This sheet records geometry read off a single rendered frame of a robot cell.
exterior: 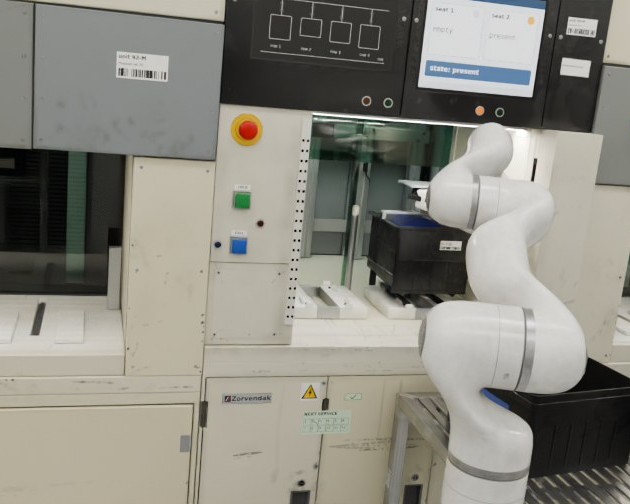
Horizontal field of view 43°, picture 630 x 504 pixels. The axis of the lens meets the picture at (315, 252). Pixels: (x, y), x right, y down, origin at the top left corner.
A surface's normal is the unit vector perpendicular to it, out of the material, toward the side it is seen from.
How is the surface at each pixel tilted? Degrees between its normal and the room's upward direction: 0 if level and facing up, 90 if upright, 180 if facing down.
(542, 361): 84
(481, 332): 58
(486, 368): 102
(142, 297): 90
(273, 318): 90
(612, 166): 90
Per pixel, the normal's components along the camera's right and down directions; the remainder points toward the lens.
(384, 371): 0.25, 0.24
